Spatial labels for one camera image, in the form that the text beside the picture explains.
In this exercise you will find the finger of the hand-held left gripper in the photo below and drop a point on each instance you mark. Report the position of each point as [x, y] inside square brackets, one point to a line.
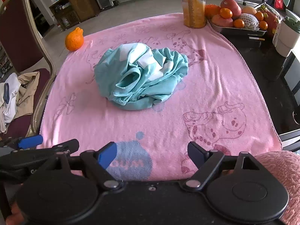
[66, 146]
[30, 141]

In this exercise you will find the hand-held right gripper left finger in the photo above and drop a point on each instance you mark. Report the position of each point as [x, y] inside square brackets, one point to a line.
[107, 156]

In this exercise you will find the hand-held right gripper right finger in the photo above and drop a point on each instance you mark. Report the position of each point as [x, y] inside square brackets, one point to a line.
[194, 153]

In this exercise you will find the teal shirt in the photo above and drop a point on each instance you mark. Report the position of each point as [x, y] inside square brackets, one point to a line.
[150, 93]

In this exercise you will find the white garment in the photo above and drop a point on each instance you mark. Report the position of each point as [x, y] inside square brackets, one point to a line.
[11, 112]

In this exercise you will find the pink printed towel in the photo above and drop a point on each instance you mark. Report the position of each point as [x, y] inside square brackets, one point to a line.
[211, 98]

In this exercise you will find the bumpy orange citrus fruit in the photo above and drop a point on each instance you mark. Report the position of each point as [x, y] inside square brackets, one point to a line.
[73, 41]

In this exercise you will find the metal fruit tray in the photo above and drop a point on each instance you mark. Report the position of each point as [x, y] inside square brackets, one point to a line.
[234, 31]

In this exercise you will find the white cigarette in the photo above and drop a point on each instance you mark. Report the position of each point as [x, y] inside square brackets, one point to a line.
[256, 38]

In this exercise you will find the pink apple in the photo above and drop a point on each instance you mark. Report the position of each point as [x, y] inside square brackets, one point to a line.
[221, 21]

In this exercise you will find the small tangerine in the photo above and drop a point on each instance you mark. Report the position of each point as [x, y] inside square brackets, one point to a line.
[212, 10]
[239, 23]
[259, 16]
[226, 13]
[263, 25]

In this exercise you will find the orange juice bottle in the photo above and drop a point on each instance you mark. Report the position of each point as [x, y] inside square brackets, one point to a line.
[193, 11]

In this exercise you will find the brown wooden cabinet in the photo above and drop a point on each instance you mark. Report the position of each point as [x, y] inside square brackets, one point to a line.
[79, 4]

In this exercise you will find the fruit in white foam net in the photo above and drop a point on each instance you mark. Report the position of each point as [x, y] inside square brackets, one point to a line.
[249, 21]

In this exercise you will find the white cup with green lid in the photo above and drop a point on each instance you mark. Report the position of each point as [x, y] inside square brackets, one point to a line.
[283, 39]

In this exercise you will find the peach-coloured fruit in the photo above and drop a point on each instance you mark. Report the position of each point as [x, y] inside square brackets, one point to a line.
[249, 10]

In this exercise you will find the red dragon fruit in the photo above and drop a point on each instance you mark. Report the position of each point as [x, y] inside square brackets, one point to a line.
[271, 21]

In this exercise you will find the maroon chair with beige frame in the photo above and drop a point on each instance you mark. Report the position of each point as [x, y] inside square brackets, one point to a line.
[16, 32]

